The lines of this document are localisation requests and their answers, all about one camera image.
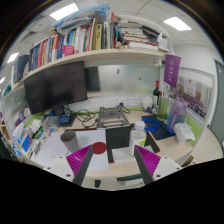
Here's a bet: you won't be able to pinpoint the grey metal laptop stand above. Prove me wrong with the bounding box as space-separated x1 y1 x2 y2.
96 104 131 130

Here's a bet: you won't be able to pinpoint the grey cup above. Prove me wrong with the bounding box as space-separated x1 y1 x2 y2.
59 130 81 155

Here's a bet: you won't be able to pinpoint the white tissue pack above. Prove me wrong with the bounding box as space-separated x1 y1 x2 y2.
24 117 43 137

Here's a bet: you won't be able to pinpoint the white paper sheet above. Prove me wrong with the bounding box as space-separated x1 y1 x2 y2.
74 128 111 172

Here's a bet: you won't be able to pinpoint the white shelf full of books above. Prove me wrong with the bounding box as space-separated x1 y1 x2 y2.
12 3 175 85

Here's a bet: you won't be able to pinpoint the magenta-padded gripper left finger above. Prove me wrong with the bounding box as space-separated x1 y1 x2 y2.
44 144 95 187

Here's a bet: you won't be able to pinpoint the clear white-capped drink bottle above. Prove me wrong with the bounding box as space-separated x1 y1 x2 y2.
128 120 148 157

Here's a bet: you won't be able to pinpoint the small blue box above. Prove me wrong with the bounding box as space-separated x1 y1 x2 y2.
57 113 73 128

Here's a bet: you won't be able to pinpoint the black computer monitor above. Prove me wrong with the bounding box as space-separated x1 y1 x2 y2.
23 60 89 116

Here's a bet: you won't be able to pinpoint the dark wine bottle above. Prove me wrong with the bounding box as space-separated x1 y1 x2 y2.
152 80 161 110

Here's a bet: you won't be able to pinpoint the green glass bottle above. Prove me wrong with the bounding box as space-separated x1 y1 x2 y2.
157 97 170 122

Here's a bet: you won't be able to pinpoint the purple water jug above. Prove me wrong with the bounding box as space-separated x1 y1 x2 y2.
165 98 189 135

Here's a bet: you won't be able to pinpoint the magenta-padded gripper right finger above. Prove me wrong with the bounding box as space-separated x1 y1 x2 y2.
133 144 183 186

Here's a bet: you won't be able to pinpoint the blue coiled cable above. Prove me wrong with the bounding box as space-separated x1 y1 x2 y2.
141 117 166 133

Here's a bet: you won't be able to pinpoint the row of white wall sockets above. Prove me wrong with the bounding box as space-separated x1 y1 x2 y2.
102 95 142 109

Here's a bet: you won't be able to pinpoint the wall photo poster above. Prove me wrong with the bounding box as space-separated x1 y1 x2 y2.
174 75 213 120

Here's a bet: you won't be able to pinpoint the black cable bundle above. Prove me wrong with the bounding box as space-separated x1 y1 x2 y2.
68 105 100 129

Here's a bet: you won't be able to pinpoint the ceiling light panel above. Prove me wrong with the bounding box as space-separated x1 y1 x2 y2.
48 2 80 22
162 16 193 32
6 51 20 65

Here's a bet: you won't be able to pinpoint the small white container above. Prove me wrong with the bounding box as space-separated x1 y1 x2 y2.
142 96 154 111

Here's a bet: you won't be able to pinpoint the purple hanging pennant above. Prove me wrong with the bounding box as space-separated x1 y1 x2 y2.
163 54 182 89

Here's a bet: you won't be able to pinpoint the flat round red coaster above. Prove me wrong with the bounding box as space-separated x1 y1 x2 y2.
91 141 108 155

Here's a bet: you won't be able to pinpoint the printed paper sheets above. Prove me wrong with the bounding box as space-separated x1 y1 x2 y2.
34 131 70 168

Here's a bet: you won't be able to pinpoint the crumpled white tissue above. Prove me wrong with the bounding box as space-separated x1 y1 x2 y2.
172 122 197 145

